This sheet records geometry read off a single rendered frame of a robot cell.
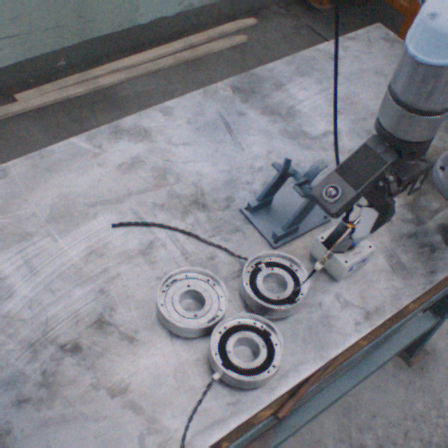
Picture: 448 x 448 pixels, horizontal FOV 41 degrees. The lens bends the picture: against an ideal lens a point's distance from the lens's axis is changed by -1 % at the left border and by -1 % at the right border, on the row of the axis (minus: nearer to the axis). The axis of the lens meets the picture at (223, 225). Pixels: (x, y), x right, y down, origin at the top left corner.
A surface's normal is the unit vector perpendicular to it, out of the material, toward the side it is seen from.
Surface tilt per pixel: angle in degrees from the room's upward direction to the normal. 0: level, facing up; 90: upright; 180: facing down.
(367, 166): 32
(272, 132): 0
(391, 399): 0
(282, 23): 0
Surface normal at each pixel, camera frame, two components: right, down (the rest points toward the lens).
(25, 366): 0.13, -0.62
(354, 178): -0.30, -0.30
